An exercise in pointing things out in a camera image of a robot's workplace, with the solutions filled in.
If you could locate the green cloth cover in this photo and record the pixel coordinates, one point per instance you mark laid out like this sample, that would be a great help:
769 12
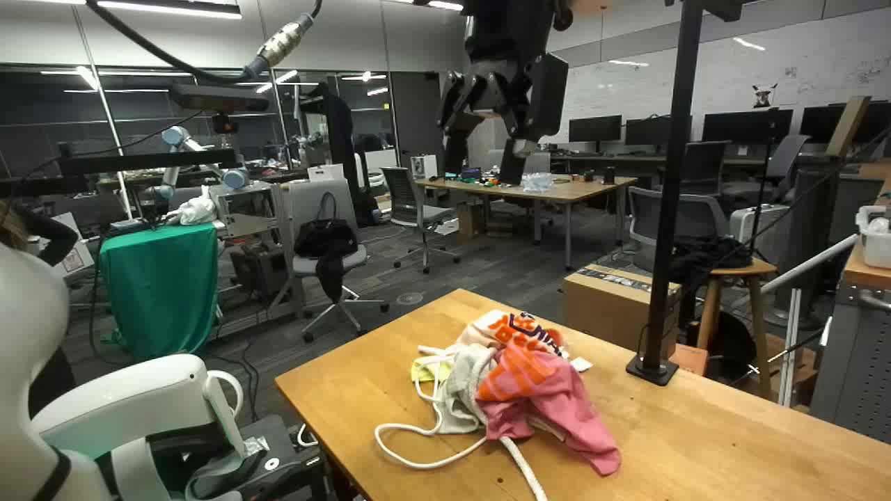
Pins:
162 289

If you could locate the white plastic bin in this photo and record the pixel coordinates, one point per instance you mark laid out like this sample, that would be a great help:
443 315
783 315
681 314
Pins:
876 233

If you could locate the black camera pole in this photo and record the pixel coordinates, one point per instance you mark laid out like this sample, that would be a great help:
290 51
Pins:
652 363

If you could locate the yellow-green cloth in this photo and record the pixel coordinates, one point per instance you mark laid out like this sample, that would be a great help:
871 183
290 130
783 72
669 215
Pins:
429 372

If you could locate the cardboard box on floor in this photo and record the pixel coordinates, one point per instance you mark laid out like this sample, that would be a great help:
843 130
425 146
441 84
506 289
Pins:
609 304

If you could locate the wooden stool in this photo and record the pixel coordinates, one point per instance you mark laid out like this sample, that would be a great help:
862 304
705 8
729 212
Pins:
739 290

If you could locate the wooden desk background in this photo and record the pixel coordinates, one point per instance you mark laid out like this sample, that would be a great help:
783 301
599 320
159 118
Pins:
553 192

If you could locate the grey towel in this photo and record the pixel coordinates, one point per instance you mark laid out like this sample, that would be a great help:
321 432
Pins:
455 399

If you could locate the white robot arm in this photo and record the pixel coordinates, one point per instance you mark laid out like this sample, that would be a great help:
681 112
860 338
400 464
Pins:
507 73

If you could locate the pink orange cloth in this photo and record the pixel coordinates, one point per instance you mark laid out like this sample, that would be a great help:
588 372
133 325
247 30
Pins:
544 389

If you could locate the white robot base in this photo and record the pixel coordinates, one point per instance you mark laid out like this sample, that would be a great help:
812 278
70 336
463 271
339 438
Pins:
159 429

